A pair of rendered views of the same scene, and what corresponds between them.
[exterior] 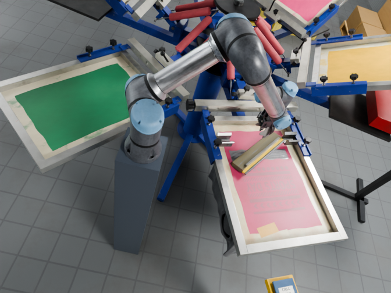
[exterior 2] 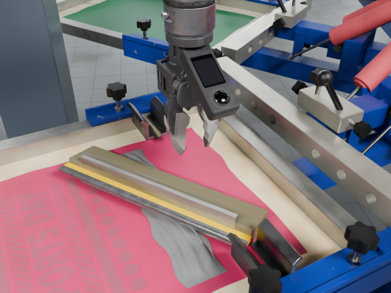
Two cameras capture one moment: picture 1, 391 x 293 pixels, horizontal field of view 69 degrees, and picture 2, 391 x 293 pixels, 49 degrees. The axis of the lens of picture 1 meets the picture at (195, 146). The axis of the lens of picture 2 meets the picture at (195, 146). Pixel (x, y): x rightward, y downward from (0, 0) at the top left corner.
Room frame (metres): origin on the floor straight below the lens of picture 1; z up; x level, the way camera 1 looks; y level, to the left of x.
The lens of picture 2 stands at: (1.16, -0.92, 1.49)
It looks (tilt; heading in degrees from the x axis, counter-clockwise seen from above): 36 degrees down; 91
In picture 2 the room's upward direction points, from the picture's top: straight up
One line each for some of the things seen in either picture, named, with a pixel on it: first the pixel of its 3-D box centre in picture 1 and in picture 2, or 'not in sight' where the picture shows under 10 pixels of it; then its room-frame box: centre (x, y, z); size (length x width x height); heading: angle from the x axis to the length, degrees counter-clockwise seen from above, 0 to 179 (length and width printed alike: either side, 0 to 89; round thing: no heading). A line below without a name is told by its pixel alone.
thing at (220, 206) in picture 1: (227, 201); not in sight; (0.83, -0.29, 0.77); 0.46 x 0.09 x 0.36; 29
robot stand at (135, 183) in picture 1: (134, 207); (54, 165); (0.66, 0.20, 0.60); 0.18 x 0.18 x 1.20; 9
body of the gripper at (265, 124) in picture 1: (270, 116); (187, 65); (1.13, -0.30, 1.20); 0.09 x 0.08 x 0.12; 119
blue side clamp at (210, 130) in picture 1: (210, 138); (152, 111); (1.04, -0.06, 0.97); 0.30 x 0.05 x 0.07; 29
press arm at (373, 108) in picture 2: (242, 93); (345, 118); (1.45, -0.15, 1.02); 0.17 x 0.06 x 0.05; 29
